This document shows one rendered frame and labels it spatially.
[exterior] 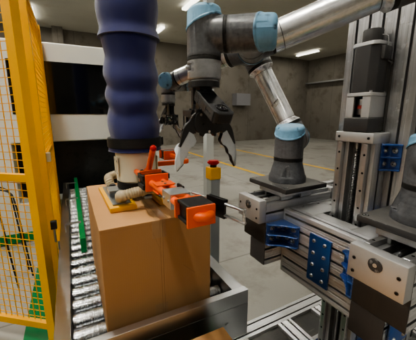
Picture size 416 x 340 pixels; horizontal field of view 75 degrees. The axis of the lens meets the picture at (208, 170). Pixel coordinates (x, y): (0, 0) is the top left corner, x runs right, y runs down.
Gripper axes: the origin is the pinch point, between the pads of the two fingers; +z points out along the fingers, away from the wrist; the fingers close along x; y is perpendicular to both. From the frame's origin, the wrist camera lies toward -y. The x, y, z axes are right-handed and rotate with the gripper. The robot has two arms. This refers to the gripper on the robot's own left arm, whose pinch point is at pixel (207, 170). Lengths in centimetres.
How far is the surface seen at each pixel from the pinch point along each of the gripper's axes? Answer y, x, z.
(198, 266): 32, -10, 46
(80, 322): 44, 34, 65
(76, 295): 62, 36, 65
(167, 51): 1032, -288, -246
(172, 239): 31.4, 0.2, 31.8
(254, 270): 117, -95, 119
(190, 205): -0.6, 4.7, 7.9
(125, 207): 44, 14, 22
